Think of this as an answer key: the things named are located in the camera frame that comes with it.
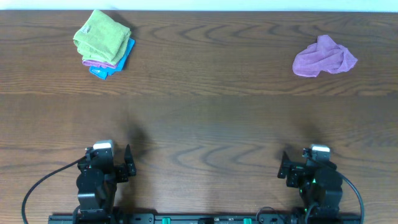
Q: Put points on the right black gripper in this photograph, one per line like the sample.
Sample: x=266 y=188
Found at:
x=295 y=171

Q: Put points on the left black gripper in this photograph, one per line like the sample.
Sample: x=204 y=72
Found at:
x=124 y=169

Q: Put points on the purple microfibre cloth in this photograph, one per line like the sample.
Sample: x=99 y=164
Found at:
x=323 y=56

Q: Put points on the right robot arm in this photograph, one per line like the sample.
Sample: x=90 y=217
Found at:
x=318 y=182

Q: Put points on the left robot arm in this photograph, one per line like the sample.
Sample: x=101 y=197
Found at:
x=97 y=183

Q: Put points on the blue folded cloth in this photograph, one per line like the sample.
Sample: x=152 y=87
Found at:
x=103 y=73

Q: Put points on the purple folded cloth in stack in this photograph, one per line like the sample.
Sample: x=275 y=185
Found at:
x=95 y=63

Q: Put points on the green folded cloth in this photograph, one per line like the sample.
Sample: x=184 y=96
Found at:
x=102 y=39

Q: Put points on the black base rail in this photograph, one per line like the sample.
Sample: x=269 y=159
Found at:
x=148 y=218

